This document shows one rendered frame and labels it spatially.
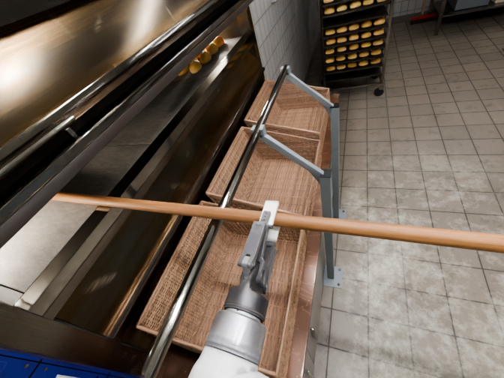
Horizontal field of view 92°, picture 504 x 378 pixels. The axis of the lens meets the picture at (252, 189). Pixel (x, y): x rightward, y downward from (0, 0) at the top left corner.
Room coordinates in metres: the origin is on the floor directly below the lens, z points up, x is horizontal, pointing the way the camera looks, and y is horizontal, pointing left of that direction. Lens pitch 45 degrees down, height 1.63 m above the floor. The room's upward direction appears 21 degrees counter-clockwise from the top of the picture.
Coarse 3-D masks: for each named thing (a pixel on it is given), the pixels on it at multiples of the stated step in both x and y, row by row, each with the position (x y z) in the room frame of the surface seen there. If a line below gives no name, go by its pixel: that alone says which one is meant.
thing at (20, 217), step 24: (168, 72) 0.82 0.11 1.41; (120, 96) 0.85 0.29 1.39; (144, 96) 0.70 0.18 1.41; (96, 120) 0.71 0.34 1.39; (120, 120) 0.61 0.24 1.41; (96, 144) 0.53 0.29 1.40; (72, 168) 0.47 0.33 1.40; (48, 192) 0.41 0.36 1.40; (24, 216) 0.37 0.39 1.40; (0, 240) 0.33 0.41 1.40
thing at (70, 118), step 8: (64, 120) 0.57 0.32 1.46; (72, 120) 0.57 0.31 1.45; (56, 128) 0.54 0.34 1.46; (64, 128) 0.55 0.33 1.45; (40, 136) 0.52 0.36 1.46; (48, 136) 0.52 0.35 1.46; (72, 136) 0.55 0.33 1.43; (32, 144) 0.50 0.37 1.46; (40, 144) 0.50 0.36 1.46; (24, 152) 0.48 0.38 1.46; (32, 152) 0.48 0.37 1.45; (16, 160) 0.46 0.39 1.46; (24, 160) 0.47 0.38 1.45; (0, 168) 0.44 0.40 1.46; (8, 168) 0.44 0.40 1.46; (0, 176) 0.43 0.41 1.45
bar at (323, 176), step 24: (288, 72) 1.13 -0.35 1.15; (312, 96) 1.08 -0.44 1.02; (264, 120) 0.77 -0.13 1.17; (336, 120) 1.01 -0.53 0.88; (336, 144) 1.01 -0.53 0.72; (240, 168) 0.56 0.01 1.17; (312, 168) 0.64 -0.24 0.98; (336, 168) 1.01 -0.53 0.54; (336, 192) 1.01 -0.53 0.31; (336, 216) 1.01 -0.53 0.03; (192, 264) 0.30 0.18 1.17; (192, 288) 0.25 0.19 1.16; (168, 312) 0.22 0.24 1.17; (168, 336) 0.18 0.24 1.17
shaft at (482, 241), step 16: (64, 192) 0.73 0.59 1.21; (128, 208) 0.55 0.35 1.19; (144, 208) 0.51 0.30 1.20; (160, 208) 0.48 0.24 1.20; (176, 208) 0.46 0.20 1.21; (192, 208) 0.43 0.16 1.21; (208, 208) 0.41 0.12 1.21; (224, 208) 0.40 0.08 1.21; (288, 224) 0.30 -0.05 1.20; (304, 224) 0.28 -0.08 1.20; (320, 224) 0.26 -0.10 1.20; (336, 224) 0.25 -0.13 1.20; (352, 224) 0.24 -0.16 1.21; (368, 224) 0.23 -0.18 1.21; (384, 224) 0.22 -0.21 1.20; (400, 240) 0.18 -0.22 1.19; (416, 240) 0.17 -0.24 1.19; (432, 240) 0.16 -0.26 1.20; (448, 240) 0.15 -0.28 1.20; (464, 240) 0.14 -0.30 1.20; (480, 240) 0.13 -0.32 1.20; (496, 240) 0.12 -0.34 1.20
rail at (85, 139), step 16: (240, 0) 1.43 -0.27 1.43; (224, 16) 1.24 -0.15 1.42; (208, 32) 1.09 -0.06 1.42; (192, 48) 0.96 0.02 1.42; (128, 96) 0.67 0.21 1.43; (112, 112) 0.61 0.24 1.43; (96, 128) 0.56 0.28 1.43; (80, 144) 0.51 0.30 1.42; (64, 160) 0.47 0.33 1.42; (48, 176) 0.43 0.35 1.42; (16, 192) 0.40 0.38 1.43; (32, 192) 0.40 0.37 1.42; (0, 208) 0.36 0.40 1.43; (16, 208) 0.37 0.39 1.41; (0, 224) 0.35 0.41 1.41
